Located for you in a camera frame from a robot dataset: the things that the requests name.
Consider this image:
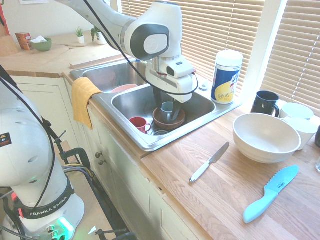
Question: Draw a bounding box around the narrow wooden window blind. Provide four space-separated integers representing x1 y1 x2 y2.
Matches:
259 0 320 111

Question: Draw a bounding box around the red plastic object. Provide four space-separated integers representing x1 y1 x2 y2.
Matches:
0 3 11 36

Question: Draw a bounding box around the grey mug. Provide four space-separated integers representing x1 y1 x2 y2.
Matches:
160 101 175 123

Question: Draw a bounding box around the yellow dish towel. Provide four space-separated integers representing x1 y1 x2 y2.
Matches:
71 76 103 130

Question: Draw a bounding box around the light blue serrated knife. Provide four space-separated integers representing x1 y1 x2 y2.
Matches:
243 164 300 224

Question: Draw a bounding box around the white sink hole cap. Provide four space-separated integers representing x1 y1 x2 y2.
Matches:
198 79 210 92

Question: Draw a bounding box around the black clamp with handle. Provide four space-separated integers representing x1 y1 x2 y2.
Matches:
95 228 138 240

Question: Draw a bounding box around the metal sink drain strainer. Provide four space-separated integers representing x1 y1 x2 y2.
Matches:
150 126 171 137

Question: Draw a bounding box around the white-handled butter knife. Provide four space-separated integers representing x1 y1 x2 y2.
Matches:
188 141 230 184

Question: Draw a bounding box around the red mug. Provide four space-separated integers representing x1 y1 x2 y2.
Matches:
129 116 152 134

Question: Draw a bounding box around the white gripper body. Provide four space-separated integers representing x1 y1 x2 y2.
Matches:
149 67 199 104

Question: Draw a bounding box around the black mug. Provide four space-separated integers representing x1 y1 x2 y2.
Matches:
250 90 281 118

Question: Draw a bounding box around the small spiky potted plant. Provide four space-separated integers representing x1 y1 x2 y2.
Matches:
74 26 86 45

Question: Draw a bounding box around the green bowl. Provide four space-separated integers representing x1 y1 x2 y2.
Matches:
30 37 53 53

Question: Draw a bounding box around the brown bowl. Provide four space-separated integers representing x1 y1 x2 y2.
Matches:
152 107 187 131

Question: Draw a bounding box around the stainless steel double sink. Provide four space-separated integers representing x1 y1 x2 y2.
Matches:
69 58 245 152

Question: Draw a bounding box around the large cream bowl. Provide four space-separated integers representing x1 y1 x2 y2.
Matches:
232 112 302 165

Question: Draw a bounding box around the black C-clamp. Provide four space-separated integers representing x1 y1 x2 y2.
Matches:
53 129 93 176

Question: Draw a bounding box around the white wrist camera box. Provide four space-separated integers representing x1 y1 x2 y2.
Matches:
166 59 195 79

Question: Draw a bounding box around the white cup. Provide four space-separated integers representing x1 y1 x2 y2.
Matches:
279 102 315 121
282 116 319 151

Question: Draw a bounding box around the crumpled white paper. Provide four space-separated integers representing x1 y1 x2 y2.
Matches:
29 35 48 44

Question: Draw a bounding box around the pink plate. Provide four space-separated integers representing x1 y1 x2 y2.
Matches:
109 84 139 95

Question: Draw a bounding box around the disinfecting wipes canister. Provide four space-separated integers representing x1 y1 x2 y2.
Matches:
210 49 244 105

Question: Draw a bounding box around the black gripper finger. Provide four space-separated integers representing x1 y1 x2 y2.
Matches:
153 85 164 111
171 99 185 120

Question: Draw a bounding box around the trailing plant in white pot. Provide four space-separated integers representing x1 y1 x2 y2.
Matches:
90 25 108 46

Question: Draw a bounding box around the orange cardboard box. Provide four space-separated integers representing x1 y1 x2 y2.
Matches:
14 32 33 51

